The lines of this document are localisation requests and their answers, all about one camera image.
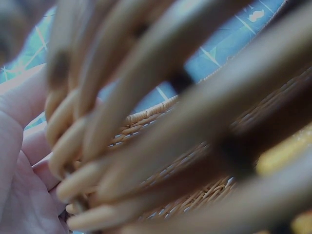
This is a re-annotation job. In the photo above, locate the woven wicker basket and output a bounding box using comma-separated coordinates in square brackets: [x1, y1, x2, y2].
[45, 0, 312, 234]

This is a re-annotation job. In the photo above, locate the person's left hand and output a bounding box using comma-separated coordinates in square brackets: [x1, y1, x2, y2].
[0, 63, 74, 234]

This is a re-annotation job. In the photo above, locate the yellow object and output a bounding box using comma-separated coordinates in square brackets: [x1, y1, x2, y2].
[255, 126, 312, 234]

